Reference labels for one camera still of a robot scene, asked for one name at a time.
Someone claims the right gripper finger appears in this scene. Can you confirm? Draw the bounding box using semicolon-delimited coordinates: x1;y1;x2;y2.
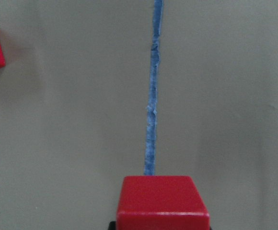
108;221;116;230

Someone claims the brown paper table cover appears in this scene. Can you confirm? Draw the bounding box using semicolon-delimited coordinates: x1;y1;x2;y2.
0;0;278;230

